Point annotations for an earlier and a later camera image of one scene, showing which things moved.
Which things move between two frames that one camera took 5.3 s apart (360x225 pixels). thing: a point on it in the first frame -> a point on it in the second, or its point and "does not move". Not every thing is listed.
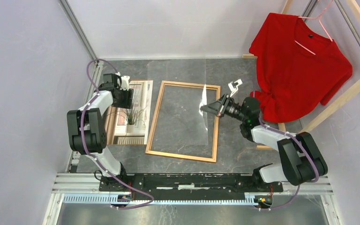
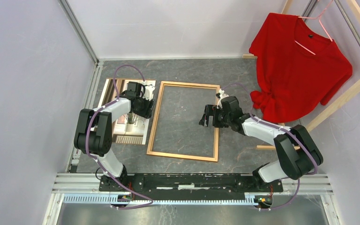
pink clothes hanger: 323,24 does not move
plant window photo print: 126,126 does not move
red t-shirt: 298,67 does not move
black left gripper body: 125,98 -> 143,110
